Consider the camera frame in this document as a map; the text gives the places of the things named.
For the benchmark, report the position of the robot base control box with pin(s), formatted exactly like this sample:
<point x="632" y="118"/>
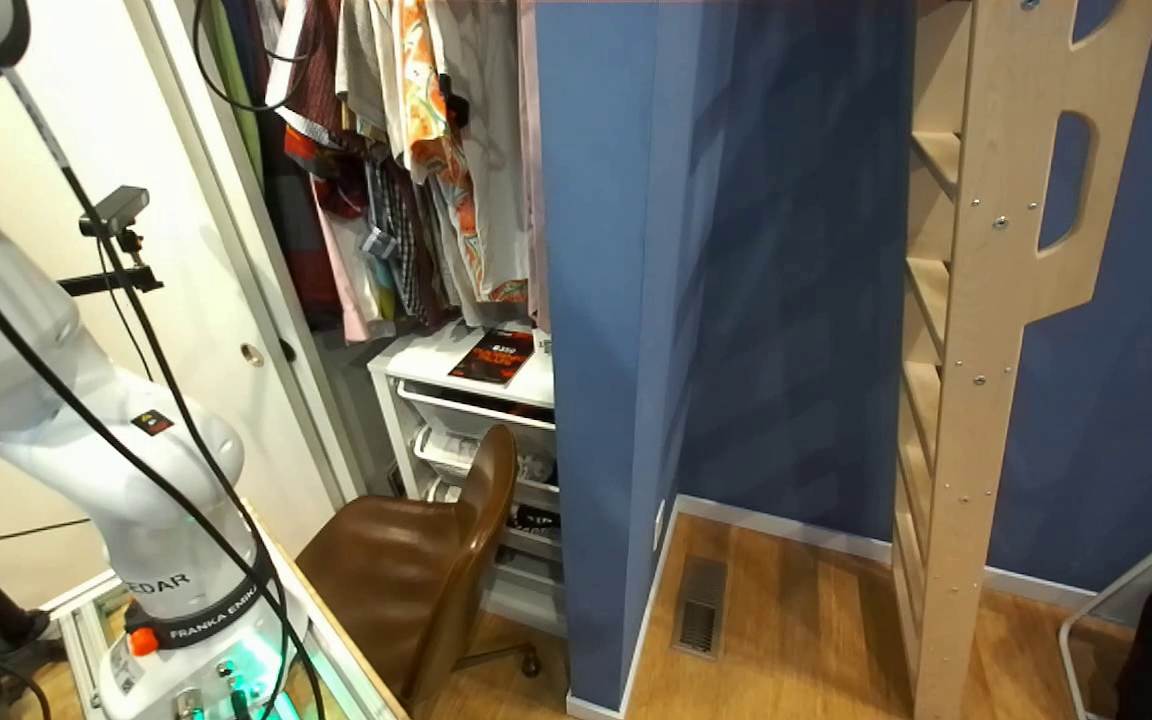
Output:
<point x="202" y="666"/>

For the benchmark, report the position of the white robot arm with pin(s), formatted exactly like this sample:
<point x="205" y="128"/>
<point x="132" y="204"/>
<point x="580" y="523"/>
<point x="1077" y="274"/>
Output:
<point x="153" y="474"/>

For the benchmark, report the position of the red and black book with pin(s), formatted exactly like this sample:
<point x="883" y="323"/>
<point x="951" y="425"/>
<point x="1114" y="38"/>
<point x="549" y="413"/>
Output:
<point x="494" y="356"/>

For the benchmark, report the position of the white drawer unit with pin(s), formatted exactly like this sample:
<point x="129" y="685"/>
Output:
<point x="435" y="425"/>

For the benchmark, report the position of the floor air vent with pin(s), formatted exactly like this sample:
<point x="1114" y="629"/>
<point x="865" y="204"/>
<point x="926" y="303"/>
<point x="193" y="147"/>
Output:
<point x="701" y="605"/>

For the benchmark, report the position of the red plaid shirt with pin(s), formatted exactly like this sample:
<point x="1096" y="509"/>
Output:
<point x="301" y="83"/>

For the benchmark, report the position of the pink hanging garment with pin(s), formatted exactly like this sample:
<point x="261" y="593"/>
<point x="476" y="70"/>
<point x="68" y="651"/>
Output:
<point x="529" y="160"/>

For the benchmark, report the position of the wooden loft bed ladder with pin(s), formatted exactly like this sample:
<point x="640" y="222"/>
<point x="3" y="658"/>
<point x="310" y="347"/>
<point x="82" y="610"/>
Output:
<point x="1018" y="139"/>

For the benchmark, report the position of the black camera on stand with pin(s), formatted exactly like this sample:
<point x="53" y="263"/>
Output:
<point x="118" y="211"/>

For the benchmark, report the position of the white metal frame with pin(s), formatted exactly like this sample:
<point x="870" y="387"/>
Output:
<point x="1096" y="633"/>

